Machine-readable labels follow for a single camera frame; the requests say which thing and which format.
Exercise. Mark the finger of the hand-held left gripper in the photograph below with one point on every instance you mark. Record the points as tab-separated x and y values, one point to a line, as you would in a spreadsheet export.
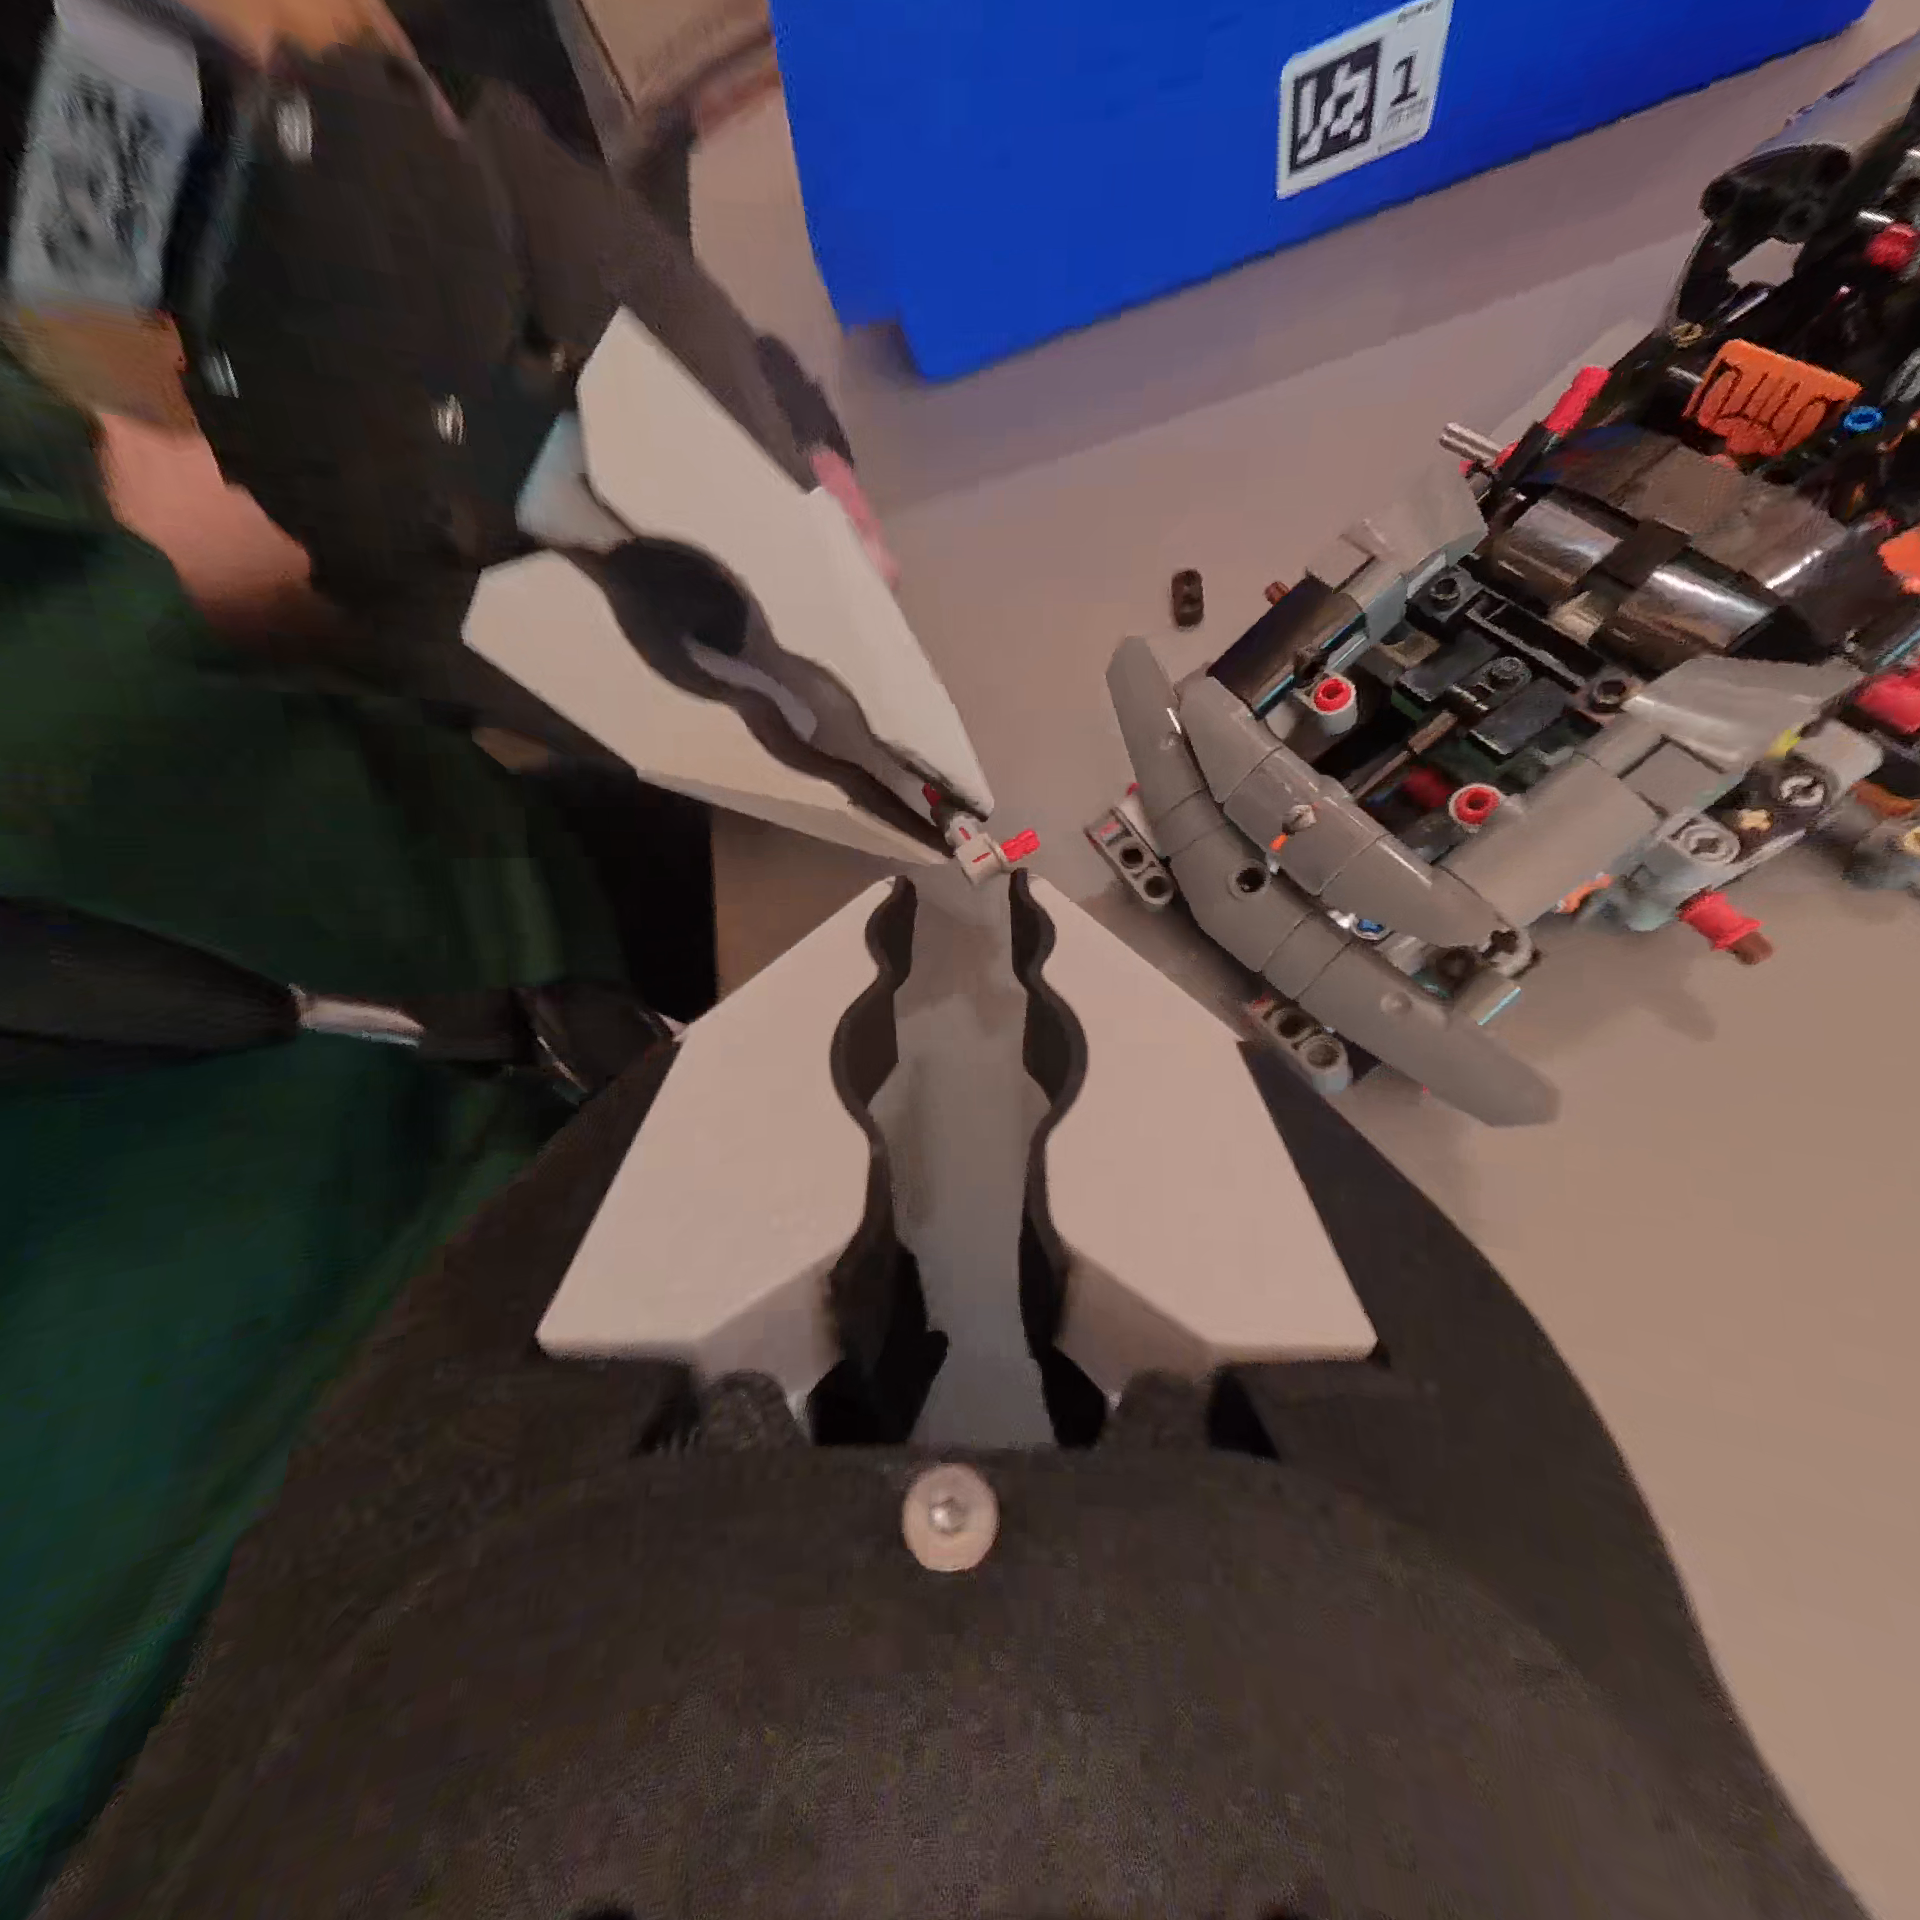
735	480
631	690

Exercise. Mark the person's left hand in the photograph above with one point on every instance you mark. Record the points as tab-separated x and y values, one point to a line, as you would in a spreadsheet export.
195	511

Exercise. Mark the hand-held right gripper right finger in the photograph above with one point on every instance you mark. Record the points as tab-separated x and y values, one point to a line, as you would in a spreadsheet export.
1186	1200

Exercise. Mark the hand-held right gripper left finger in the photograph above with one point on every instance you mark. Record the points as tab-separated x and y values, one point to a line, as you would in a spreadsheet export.
720	1200

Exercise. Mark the person's left forearm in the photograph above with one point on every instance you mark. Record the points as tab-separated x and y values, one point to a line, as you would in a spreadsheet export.
225	751

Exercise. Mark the small black brick connector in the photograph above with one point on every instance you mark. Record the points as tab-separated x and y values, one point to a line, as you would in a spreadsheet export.
1188	593

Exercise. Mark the grey black toy brick car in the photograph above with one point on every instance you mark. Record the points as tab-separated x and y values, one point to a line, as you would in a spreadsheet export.
1351	885

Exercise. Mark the blue plastic bin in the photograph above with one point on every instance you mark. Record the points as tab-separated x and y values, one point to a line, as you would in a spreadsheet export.
1050	151

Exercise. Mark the person's green clothing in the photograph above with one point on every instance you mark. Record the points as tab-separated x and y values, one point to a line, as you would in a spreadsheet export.
180	1350

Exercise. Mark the small grey red brick pin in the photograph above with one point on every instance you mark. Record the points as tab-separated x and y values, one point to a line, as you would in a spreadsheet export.
981	847

